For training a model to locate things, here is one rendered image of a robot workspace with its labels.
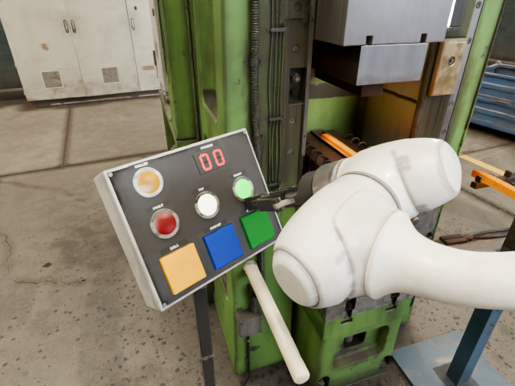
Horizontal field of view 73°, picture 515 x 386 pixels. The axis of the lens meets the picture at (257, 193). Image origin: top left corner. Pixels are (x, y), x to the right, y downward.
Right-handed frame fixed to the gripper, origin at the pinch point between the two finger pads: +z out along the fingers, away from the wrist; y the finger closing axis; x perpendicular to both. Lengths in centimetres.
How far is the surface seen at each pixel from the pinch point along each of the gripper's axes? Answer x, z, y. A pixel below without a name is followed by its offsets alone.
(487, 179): -22, -18, 73
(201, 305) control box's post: -23.6, 26.8, -10.1
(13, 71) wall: 254, 569, 66
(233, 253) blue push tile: -8.2, 2.9, -8.7
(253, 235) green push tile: -6.9, 2.9, -2.4
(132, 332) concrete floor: -53, 124, -10
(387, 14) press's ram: 30, -19, 41
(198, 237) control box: -1.8, 3.6, -14.5
